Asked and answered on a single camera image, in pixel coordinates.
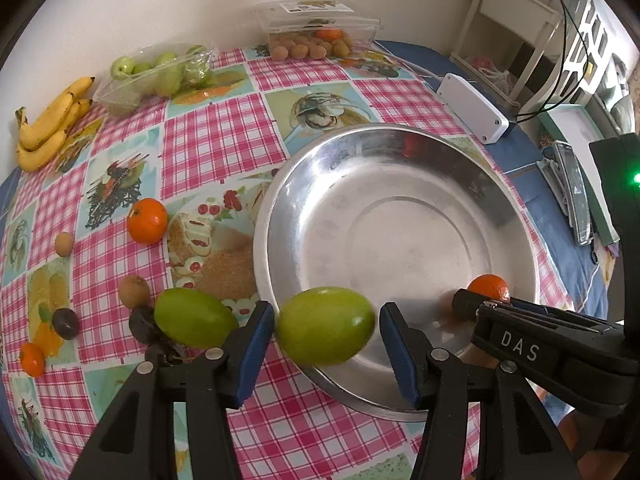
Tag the yellow banana bunch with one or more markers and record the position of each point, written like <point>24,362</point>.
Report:
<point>45,130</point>

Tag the brown longan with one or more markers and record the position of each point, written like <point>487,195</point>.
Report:
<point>63,244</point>
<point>134,291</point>

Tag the round metal bowl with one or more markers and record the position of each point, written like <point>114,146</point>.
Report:
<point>400,220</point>

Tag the pile of boxed brown longans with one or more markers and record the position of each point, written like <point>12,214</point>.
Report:
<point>300,50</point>

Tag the clear plastic tray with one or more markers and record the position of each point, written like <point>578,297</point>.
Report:
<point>117,100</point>

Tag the white plastic device box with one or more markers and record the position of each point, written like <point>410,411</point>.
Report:
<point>472,107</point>

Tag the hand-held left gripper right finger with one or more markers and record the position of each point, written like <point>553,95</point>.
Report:
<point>401,355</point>

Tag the large tangerine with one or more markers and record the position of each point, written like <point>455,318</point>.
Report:
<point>147,221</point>

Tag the blue cloth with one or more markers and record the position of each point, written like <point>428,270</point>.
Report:
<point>550,210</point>

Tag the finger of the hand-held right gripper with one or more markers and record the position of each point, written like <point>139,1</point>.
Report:
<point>466,305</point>
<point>560,312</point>

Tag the green jujube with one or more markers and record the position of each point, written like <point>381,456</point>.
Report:
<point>195,317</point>
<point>325,325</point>

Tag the white shelf unit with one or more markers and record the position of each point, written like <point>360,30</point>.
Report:
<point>505,25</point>

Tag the clear plastic lidded box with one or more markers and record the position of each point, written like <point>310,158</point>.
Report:
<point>320,15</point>

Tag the boxed tangerine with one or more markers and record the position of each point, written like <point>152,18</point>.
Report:
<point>328,35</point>

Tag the dark plum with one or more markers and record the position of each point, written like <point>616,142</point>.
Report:
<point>66,323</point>
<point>142,324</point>

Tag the stack of grey packets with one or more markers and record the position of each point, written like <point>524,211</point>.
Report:
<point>572,190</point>

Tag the pile of packed green jujubes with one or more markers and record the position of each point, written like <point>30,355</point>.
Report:
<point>167,77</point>

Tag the pink checked printed tablecloth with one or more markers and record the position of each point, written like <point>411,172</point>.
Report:
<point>210,130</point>

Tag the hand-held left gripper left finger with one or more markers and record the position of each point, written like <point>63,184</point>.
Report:
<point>250,355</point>

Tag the small tangerine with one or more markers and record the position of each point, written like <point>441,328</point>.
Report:
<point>489,286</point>
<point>32,360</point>

